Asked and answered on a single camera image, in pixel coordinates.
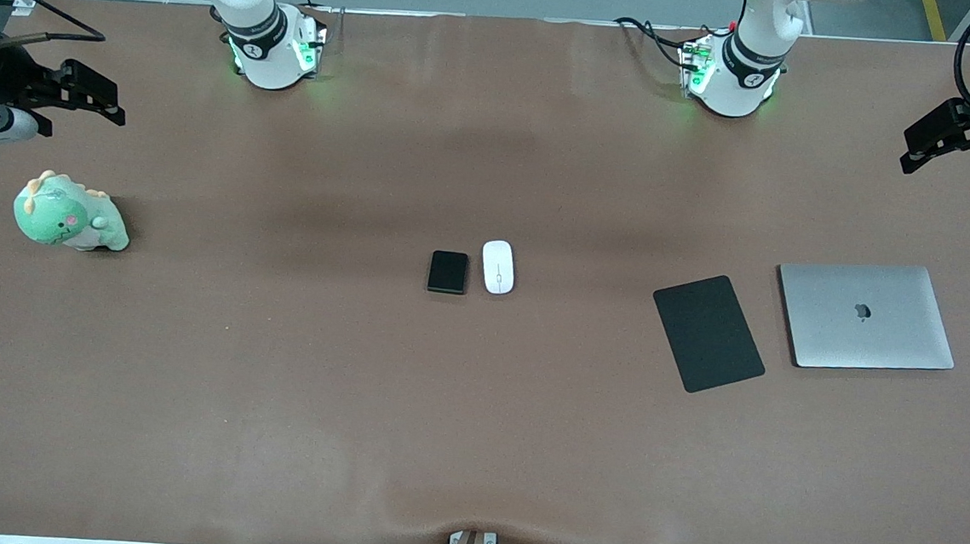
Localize white computer mouse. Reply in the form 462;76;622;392
479;238;519;296

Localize green dinosaur plush toy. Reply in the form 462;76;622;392
10;168;135;255

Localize silver closed laptop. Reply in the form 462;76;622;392
772;256;962;379

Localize brown table cloth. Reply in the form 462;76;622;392
0;0;970;544

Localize black mouse pad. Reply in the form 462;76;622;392
646;270;773;399

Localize small black phone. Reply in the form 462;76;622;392
427;249;471;296

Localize black left base cables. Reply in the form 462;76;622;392
611;14;713;73

